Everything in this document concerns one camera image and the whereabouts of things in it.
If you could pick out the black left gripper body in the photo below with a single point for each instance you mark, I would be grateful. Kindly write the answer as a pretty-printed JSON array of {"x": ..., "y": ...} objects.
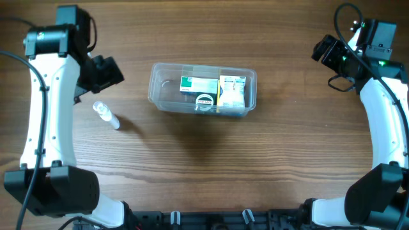
[{"x": 98, "y": 74}]

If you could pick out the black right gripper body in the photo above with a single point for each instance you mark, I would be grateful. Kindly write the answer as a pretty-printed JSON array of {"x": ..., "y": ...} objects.
[{"x": 337, "y": 58}]

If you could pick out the white bottle clear cap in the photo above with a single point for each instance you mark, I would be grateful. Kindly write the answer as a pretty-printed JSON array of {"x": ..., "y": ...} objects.
[{"x": 105, "y": 113}]

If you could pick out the white green medicine box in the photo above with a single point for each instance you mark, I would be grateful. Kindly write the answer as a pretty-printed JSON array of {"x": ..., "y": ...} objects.
[{"x": 198, "y": 85}]

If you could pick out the blue yellow VapoDrops box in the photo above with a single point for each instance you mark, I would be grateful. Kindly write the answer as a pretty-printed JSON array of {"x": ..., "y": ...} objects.
[{"x": 229, "y": 110}]

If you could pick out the white blue medicine box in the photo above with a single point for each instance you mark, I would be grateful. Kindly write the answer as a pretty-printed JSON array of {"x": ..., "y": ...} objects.
[{"x": 231, "y": 91}]

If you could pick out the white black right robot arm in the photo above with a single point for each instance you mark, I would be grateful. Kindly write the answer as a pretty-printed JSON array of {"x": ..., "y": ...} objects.
[{"x": 380, "y": 198}]

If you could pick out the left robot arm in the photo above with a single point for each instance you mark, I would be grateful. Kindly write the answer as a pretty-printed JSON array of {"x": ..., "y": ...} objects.
[{"x": 48, "y": 181}]

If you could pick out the clear plastic container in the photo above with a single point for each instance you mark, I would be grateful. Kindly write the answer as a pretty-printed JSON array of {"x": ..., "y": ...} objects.
[{"x": 164, "y": 88}]

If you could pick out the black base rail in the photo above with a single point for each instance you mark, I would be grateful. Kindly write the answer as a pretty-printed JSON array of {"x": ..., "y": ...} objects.
[{"x": 240, "y": 220}]

